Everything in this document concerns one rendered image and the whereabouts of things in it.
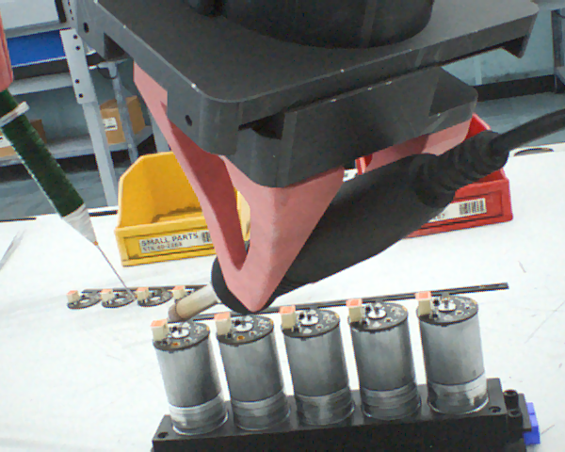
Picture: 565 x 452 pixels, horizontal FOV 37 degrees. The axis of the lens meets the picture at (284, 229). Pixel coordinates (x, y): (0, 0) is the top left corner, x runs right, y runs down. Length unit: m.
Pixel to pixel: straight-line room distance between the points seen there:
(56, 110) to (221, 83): 5.09
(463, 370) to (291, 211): 0.17
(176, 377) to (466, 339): 0.12
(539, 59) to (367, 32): 4.60
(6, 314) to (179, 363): 0.29
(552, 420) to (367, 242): 0.19
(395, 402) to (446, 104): 0.17
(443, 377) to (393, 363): 0.02
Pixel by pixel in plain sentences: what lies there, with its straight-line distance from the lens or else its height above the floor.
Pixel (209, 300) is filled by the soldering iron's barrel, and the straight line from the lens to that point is 0.31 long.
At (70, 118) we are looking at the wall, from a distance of 5.24.
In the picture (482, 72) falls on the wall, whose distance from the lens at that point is 4.77.
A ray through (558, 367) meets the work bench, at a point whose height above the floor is 0.75.
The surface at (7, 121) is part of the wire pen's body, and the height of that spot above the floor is 0.92.
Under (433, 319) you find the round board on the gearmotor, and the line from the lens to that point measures 0.34.
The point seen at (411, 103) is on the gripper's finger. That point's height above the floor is 0.92.
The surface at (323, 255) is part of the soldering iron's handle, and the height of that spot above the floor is 0.88.
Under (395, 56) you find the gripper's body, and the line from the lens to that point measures 0.19.
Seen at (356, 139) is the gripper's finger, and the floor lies 0.91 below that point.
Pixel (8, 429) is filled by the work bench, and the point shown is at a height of 0.75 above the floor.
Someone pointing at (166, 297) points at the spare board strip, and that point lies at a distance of 0.58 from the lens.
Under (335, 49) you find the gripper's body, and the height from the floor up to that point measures 0.94.
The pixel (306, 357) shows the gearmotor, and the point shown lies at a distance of 0.35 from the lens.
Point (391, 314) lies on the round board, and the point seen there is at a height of 0.81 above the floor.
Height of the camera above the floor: 0.96
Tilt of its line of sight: 18 degrees down
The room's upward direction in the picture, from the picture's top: 10 degrees counter-clockwise
